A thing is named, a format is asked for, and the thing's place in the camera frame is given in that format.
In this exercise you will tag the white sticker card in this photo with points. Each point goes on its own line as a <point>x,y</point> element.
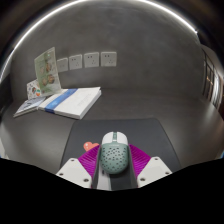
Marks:
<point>32,90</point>

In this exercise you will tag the dark framed glass partition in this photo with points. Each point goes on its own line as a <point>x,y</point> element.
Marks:
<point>211,80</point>

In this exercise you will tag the green menu sign stand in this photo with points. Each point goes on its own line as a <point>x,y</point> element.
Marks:
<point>47,71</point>

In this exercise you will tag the white book with blue band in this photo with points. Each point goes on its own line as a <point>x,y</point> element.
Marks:
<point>73,101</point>

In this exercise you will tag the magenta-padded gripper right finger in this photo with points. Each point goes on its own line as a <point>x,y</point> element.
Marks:
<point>153,171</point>

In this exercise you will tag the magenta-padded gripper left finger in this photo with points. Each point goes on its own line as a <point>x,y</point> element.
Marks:
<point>73,171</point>

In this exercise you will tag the grey striped booklet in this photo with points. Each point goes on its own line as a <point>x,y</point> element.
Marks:
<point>28,106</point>

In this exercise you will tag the green and white computer mouse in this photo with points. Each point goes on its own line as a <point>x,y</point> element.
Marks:
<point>114,155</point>

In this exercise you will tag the black mouse pad with heart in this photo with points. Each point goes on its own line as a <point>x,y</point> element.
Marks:
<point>146,136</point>

